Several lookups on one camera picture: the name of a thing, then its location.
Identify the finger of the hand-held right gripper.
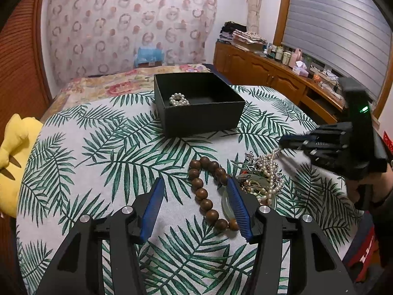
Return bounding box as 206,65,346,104
302,148,349,174
279,122,351,153

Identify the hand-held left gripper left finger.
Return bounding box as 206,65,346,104
35,177,166,295

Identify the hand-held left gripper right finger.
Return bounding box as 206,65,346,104
226,177,358,295

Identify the pale green jade bangle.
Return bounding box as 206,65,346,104
222,187,277,222

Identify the pile of jewelry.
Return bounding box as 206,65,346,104
233,150,284,206

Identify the white pearl necklace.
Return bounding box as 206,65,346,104
258,148,284,206

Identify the brown wooden bead bracelet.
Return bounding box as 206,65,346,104
188,157,240,232

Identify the black cardboard box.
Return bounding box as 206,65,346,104
154,72,246,138

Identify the white pearl bracelet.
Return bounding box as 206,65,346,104
169,93,190,106

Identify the person's right hand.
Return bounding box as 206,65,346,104
348,172,393,211

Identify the green leaf print tablecloth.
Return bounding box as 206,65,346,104
15,84,366,295

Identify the pink tissue box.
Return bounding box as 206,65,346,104
292,61,309,76

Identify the long wooden cabinet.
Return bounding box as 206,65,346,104
213,41,348,125

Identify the row of cosmetic bottles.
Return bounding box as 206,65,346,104
267,43,304,67

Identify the red plastic stool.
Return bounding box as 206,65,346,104
345,223,383,281

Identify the grey window blind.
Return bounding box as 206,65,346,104
281,0,393,102

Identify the folded floral cloth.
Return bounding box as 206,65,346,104
232,30,268,51

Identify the floral bed blanket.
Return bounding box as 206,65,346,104
40,64,212,120

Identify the stack of dark folded clothes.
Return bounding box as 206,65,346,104
219,21,246,41

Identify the tied beige curtain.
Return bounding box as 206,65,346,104
246,0,262,35

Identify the yellow plush toy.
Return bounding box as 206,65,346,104
0,114,44,219

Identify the blue plastic bag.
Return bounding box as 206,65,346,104
134,47,165,66

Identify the circle print sheer curtain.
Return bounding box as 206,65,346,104
44,0,218,87

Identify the brown louvred wooden wardrobe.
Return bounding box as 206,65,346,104
0,0,54,130

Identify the wooden window frame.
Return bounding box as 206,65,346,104
273,0,293,47

